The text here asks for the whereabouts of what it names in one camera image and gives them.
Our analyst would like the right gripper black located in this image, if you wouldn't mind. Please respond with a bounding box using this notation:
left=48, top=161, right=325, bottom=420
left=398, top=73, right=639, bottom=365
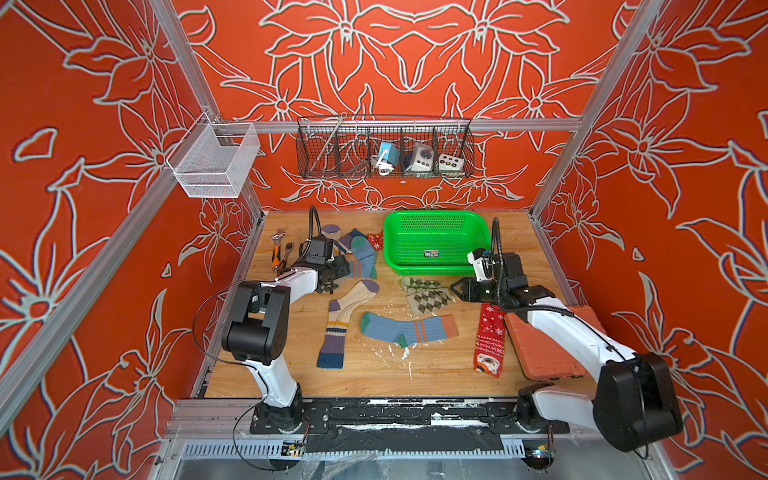
left=448, top=276, right=508, bottom=306

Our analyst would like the blue striped sock orange cuff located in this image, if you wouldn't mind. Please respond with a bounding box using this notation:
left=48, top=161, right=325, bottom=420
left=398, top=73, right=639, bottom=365
left=348, top=236, right=377, bottom=279

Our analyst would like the brown argyle sock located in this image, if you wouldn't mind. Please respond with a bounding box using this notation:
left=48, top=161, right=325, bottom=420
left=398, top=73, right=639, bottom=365
left=321, top=224, right=342, bottom=240
left=401, top=277, right=455, bottom=316

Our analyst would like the cream striped sock purple toe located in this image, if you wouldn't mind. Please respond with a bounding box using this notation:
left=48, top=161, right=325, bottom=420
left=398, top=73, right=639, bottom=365
left=316, top=279, right=379, bottom=369

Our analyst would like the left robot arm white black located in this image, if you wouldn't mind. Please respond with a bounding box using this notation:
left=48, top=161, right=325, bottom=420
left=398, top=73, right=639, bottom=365
left=221, top=236, right=350, bottom=432

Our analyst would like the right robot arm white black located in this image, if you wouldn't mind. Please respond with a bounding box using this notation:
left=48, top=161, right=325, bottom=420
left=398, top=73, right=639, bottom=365
left=451, top=248, right=684, bottom=452

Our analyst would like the cream striped sock far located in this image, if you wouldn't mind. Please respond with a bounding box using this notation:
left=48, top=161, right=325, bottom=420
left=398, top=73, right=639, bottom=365
left=339, top=229, right=366, bottom=251

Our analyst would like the red black ratchet wrench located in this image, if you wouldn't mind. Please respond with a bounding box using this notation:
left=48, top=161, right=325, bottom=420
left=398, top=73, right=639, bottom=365
left=278, top=242, right=294, bottom=273

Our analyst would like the red snowflake sock far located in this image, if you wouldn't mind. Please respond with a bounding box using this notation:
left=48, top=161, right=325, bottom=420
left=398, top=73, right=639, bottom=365
left=367, top=231, right=384, bottom=251

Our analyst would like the red christmas sock near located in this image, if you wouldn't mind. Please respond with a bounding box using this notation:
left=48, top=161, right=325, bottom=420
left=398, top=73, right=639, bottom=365
left=474, top=303, right=507, bottom=378

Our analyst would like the orange plastic tool case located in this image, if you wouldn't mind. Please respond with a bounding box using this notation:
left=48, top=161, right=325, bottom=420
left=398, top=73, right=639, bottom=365
left=505, top=313, right=590, bottom=381

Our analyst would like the green plastic basket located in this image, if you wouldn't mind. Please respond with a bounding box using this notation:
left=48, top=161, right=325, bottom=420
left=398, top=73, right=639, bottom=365
left=383, top=210, right=491, bottom=277

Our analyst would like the teal box in basket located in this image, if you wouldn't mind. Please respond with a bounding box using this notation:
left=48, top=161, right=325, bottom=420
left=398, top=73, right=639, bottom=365
left=374, top=142, right=400, bottom=170

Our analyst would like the white box with dots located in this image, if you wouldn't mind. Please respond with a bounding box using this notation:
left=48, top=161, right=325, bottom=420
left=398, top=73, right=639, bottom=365
left=437, top=153, right=465, bottom=175

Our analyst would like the white device with dial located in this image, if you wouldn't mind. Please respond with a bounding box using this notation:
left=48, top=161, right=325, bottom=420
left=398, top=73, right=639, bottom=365
left=404, top=143, right=435, bottom=173

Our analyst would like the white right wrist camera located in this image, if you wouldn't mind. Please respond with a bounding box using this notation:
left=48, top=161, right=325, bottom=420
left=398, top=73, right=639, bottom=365
left=467, top=248, right=492, bottom=282

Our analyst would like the orange handled adjustable wrench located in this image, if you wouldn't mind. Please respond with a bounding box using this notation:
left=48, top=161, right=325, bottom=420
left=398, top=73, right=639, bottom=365
left=271, top=229, right=285, bottom=272

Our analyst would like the black wire wall basket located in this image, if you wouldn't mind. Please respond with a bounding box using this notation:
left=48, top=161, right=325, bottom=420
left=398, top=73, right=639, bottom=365
left=296, top=114, right=476, bottom=180

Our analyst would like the clear acrylic wall box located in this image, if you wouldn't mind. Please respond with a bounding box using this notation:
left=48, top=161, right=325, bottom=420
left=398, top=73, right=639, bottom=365
left=169, top=123, right=261, bottom=199

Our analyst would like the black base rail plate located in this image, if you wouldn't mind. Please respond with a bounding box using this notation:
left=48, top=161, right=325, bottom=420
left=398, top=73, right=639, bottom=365
left=248, top=398, right=571, bottom=454

